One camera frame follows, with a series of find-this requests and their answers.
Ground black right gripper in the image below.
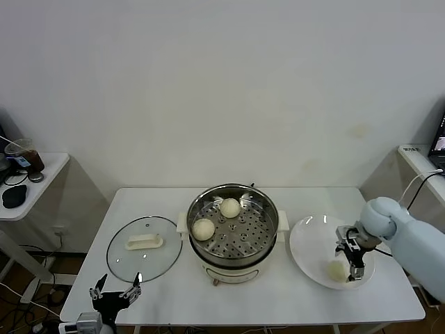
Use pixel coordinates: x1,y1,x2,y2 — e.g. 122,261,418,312
334,243,368,283

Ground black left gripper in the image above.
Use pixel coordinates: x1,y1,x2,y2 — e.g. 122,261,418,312
88,272,143,326

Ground white steamed baozi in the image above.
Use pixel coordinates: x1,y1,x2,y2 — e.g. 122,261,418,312
220,197,241,219
191,218,216,241
325,260,348,283

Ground glass lid with cream handle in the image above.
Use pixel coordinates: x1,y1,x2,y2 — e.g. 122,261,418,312
106,215,184,283

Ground stainless steel steamer basket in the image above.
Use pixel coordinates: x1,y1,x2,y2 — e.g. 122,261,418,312
187,183,280,266

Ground white round plate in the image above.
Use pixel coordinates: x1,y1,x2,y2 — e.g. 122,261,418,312
289,214,377,290

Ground black floor power strip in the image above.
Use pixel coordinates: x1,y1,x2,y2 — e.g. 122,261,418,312
419,281,442,309

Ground cream electric cooker pot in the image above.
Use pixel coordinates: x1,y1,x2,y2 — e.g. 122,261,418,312
177,209,291,288

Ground white desk with side panel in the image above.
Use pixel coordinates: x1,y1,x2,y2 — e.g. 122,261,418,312
359,144,445,258

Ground black computer mouse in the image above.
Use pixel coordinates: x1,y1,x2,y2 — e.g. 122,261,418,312
1,184,28,209

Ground white side table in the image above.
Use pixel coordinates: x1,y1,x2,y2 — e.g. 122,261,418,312
0,152,71,303

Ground open laptop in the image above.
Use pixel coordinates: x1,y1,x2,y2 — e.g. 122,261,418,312
428,111,445,167

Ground plastic cup of iced coffee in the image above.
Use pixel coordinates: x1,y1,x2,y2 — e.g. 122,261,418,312
3,138,45,172

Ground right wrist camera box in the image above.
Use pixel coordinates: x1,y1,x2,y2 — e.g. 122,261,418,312
335,225,362,248

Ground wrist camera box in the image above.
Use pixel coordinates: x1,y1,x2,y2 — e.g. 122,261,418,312
58,312,102,334
335,225,362,248

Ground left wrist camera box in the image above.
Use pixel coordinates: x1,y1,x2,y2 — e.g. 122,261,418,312
58,312,102,334

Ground black cable with adapter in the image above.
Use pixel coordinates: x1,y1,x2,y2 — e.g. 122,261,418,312
407,171,444,212

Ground white charging cable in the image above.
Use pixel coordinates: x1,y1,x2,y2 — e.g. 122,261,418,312
398,168,444,205

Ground black looped cable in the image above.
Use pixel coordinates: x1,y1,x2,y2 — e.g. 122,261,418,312
2,169,31,187

